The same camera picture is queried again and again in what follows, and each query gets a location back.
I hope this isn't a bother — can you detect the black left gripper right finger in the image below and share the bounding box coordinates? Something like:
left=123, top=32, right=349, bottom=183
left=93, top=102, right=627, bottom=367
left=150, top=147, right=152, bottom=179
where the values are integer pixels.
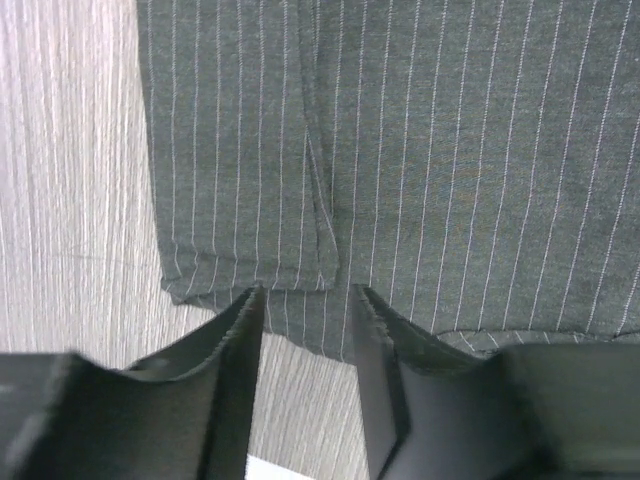
left=351, top=285, right=639, bottom=479

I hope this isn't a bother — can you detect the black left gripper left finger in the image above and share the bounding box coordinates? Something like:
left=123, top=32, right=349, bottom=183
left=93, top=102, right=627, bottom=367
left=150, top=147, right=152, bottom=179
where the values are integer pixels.
left=1, top=286, right=264, bottom=479

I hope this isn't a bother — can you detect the grey pinstriped long sleeve shirt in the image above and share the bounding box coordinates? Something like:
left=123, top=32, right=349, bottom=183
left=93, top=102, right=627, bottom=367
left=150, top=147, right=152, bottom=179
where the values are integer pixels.
left=137, top=1, right=639, bottom=361

